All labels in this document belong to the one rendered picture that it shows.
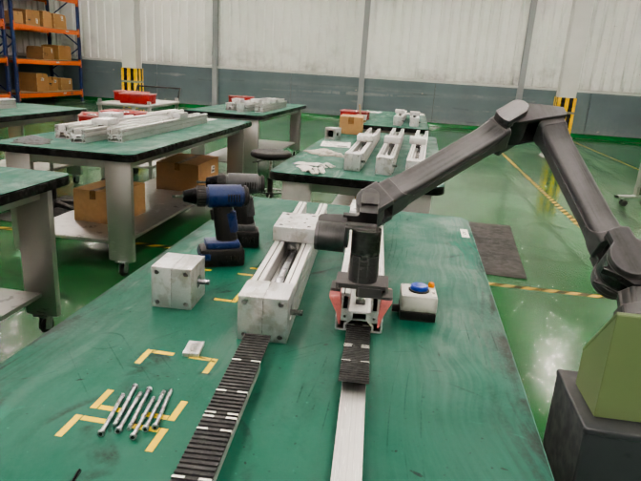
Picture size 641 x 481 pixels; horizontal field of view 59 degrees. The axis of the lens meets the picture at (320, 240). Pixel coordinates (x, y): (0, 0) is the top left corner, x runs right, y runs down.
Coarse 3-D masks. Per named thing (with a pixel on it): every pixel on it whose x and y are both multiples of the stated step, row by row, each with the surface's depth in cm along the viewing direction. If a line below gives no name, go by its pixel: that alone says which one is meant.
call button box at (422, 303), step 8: (400, 288) 132; (408, 288) 129; (432, 288) 130; (400, 296) 130; (408, 296) 125; (416, 296) 125; (424, 296) 125; (432, 296) 125; (392, 304) 130; (400, 304) 128; (408, 304) 126; (416, 304) 125; (424, 304) 125; (432, 304) 125; (400, 312) 126; (408, 312) 126; (416, 312) 126; (424, 312) 126; (432, 312) 125; (408, 320) 127; (416, 320) 126; (424, 320) 126; (432, 320) 126
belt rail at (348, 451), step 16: (352, 384) 94; (352, 400) 89; (352, 416) 85; (336, 432) 81; (352, 432) 81; (336, 448) 78; (352, 448) 78; (336, 464) 74; (352, 464) 75; (336, 480) 72; (352, 480) 72
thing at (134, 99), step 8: (136, 88) 646; (168, 88) 646; (176, 88) 644; (120, 96) 560; (128, 96) 560; (136, 96) 559; (144, 96) 559; (152, 96) 566; (96, 104) 557; (104, 104) 557; (112, 104) 556; (120, 104) 556; (128, 104) 555; (136, 104) 557; (144, 104) 561; (152, 104) 569; (160, 104) 581; (168, 104) 604; (176, 104) 636; (104, 168) 578; (136, 168) 662; (144, 168) 572; (152, 168) 572; (104, 176) 580; (152, 176) 576
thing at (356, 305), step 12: (348, 252) 144; (348, 264) 135; (348, 288) 120; (348, 300) 118; (360, 300) 122; (372, 300) 117; (348, 312) 119; (360, 312) 119; (372, 312) 118; (336, 324) 120; (372, 324) 119
